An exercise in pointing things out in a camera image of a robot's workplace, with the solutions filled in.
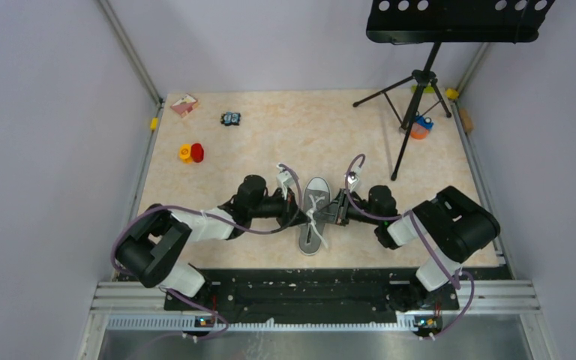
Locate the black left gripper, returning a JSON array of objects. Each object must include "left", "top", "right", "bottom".
[{"left": 249, "top": 187, "right": 311, "bottom": 229}]

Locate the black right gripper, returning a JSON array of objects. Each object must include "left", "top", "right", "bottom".
[{"left": 311, "top": 188, "right": 382, "bottom": 227}]

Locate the grey canvas sneaker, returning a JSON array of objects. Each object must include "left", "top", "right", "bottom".
[{"left": 298, "top": 177, "right": 331, "bottom": 256}]

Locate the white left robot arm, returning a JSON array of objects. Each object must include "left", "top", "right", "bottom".
[{"left": 110, "top": 175, "right": 308, "bottom": 310}]

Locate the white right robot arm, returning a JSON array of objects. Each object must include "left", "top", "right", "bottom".
[{"left": 309, "top": 185, "right": 500, "bottom": 309}]

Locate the red round toy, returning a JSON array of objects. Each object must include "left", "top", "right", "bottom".
[{"left": 190, "top": 142, "right": 205, "bottom": 163}]

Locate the yellow round toy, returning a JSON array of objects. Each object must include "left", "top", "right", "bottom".
[{"left": 178, "top": 144, "right": 194, "bottom": 164}]

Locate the orange blue toy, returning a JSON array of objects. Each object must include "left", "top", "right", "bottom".
[{"left": 410, "top": 115, "right": 434, "bottom": 140}]

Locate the small black blue toy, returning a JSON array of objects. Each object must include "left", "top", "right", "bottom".
[{"left": 220, "top": 112, "right": 242, "bottom": 126}]

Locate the pink and white box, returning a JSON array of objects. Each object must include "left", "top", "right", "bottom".
[{"left": 170, "top": 94, "right": 199, "bottom": 118}]

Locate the yellow corner clip right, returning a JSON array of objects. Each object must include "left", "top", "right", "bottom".
[{"left": 444, "top": 88, "right": 460, "bottom": 101}]

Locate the black music stand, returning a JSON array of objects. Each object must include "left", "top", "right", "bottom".
[{"left": 353, "top": 0, "right": 553, "bottom": 180}]

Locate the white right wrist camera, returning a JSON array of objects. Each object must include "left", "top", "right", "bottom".
[{"left": 345, "top": 167, "right": 362, "bottom": 193}]

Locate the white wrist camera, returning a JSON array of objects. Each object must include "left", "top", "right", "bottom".
[
  {"left": 276, "top": 163, "right": 299, "bottom": 200},
  {"left": 345, "top": 167, "right": 362, "bottom": 193}
]

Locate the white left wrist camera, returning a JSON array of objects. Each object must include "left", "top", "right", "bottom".
[{"left": 276, "top": 163, "right": 299, "bottom": 200}]

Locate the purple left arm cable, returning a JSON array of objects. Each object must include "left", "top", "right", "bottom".
[{"left": 109, "top": 163, "right": 303, "bottom": 343}]

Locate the white slotted cable duct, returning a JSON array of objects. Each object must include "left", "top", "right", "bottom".
[{"left": 106, "top": 315, "right": 418, "bottom": 332}]

